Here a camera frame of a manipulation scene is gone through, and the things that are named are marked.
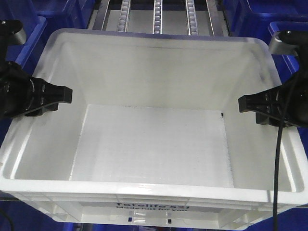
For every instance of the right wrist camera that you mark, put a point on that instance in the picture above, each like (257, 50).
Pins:
(285, 42)

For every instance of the left roller track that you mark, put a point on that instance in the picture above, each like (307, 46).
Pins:
(124, 16)

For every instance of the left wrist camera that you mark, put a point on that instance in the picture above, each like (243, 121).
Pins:
(12, 31)

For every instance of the middle roller track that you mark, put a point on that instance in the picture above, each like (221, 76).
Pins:
(157, 17)

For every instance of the right roller track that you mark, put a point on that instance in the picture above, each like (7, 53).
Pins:
(192, 27)

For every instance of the white plastic tote bin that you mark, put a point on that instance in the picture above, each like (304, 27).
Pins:
(153, 135)

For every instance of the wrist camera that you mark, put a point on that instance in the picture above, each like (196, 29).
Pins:
(12, 31)
(285, 42)

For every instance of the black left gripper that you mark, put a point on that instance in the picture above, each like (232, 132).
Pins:
(23, 95)

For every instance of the blue bin right side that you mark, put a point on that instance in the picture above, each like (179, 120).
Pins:
(286, 65)

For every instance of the roller track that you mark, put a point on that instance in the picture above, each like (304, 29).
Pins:
(157, 17)
(192, 27)
(124, 16)

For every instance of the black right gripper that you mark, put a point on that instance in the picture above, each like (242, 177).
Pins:
(291, 96)

